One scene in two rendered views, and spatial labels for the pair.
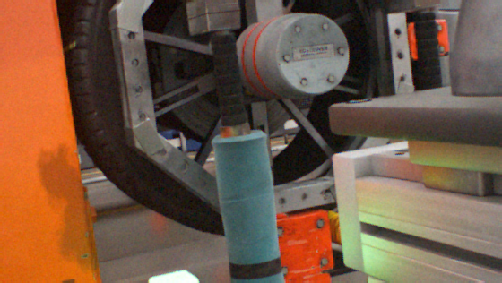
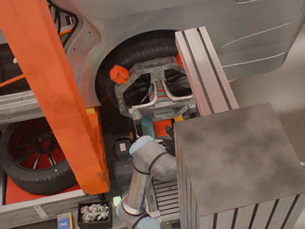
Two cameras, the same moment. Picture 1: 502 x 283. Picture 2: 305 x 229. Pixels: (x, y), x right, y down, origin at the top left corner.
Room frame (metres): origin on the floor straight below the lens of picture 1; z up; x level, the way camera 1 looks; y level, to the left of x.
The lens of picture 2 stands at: (-0.16, -0.48, 2.82)
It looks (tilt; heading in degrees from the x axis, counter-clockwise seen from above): 53 degrees down; 17
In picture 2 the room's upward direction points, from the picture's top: 8 degrees counter-clockwise
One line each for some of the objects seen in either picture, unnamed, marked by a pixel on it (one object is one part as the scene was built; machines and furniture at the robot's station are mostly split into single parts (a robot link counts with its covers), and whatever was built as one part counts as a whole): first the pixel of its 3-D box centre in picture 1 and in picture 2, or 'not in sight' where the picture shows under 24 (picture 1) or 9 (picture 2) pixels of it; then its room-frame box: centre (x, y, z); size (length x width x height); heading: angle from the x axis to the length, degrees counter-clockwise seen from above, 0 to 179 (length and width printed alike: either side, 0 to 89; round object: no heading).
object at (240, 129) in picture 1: (229, 81); (139, 128); (1.15, 0.02, 0.83); 0.04 x 0.04 x 0.16
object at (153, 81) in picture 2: not in sight; (144, 91); (1.28, -0.01, 1.03); 0.19 x 0.18 x 0.11; 21
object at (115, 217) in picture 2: not in sight; (91, 221); (0.67, 0.27, 0.44); 0.43 x 0.17 x 0.03; 111
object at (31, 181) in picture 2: not in sight; (47, 148); (1.18, 0.77, 0.39); 0.66 x 0.66 x 0.24
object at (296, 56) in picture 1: (286, 57); (160, 100); (1.36, -0.08, 0.85); 0.21 x 0.14 x 0.14; 21
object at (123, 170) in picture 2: not in sight; (126, 160); (1.23, 0.20, 0.26); 0.42 x 0.18 x 0.35; 21
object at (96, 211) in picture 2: not in sight; (95, 215); (0.68, 0.24, 0.51); 0.20 x 0.14 x 0.13; 103
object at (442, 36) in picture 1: (418, 40); not in sight; (1.55, -0.35, 0.85); 0.09 x 0.08 x 0.07; 111
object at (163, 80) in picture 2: not in sight; (176, 85); (1.35, -0.19, 1.03); 0.19 x 0.18 x 0.11; 21
